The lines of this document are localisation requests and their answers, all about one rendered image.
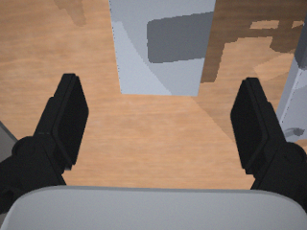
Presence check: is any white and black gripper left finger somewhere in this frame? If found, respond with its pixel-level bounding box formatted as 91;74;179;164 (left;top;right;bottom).
0;73;89;215

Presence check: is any light grey rectangular block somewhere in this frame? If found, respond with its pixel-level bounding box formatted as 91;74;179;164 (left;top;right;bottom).
108;0;216;96

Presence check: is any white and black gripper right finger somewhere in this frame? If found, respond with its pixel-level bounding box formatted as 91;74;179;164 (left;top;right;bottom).
230;77;307;214

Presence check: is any grey fixture plate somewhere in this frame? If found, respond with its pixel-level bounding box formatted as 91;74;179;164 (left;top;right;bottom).
275;12;307;140

